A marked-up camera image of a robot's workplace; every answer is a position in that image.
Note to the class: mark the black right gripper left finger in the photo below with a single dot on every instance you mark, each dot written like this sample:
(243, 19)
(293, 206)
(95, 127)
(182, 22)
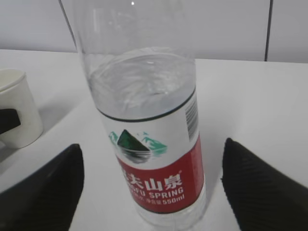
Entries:
(47, 199)

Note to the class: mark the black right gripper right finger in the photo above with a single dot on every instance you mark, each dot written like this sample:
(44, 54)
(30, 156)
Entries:
(261, 197)

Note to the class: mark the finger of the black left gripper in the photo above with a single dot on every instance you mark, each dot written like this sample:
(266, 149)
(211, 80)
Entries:
(9, 119)

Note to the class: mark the white paper cup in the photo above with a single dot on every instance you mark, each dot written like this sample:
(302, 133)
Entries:
(16, 94)

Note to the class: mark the Nongfu Spring water bottle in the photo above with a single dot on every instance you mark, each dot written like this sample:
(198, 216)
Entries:
(140, 69)

